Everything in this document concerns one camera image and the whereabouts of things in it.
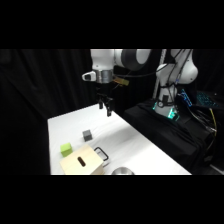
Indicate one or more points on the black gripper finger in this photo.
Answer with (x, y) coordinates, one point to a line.
(100, 104)
(109, 109)

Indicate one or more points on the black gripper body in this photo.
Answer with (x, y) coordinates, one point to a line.
(103, 91)

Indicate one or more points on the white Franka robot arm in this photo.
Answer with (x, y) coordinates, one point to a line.
(103, 59)

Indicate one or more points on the grey cube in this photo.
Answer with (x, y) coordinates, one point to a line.
(87, 135)

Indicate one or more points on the green cube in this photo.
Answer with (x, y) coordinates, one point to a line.
(66, 149)

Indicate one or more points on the light wooden slotted box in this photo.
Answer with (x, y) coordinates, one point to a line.
(81, 162)

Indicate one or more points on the green base light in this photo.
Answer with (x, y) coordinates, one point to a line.
(171, 115)

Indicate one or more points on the silver metal bowl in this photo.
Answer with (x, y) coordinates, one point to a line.
(122, 171)

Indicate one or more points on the blue lit keyboard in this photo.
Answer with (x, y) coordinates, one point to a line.
(206, 99)

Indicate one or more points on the tan wrist mount piece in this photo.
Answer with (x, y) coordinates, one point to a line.
(121, 81)

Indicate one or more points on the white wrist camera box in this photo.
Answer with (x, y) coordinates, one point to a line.
(88, 76)

